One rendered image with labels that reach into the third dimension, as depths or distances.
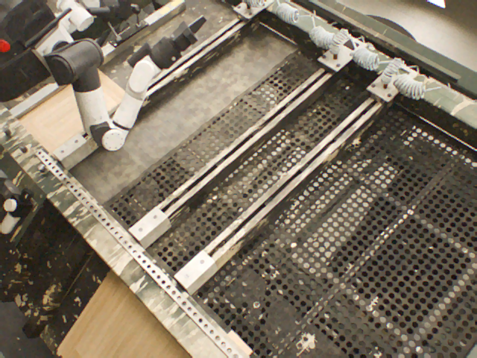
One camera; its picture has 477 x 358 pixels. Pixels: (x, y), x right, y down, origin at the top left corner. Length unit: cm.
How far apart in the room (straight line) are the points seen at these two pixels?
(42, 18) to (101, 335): 117
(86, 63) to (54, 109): 66
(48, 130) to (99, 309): 76
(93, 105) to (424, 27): 582
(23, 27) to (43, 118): 64
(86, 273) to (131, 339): 35
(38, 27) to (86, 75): 20
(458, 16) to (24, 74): 601
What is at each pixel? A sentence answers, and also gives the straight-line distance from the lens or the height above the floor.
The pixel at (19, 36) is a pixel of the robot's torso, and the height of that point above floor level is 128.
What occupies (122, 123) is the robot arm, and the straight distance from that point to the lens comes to 173.
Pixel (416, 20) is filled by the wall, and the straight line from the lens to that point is 711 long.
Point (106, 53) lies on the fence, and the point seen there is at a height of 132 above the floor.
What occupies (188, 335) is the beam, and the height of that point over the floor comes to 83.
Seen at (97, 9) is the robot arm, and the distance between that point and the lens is 218.
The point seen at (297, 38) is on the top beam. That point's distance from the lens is 224.
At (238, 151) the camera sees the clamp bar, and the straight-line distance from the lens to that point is 180.
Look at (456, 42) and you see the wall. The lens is 690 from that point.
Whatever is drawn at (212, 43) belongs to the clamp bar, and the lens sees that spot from 222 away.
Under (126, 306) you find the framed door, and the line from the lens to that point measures 197.
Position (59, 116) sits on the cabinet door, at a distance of 219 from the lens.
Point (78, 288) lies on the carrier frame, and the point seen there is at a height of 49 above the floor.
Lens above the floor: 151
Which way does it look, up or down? 8 degrees down
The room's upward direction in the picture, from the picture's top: 35 degrees clockwise
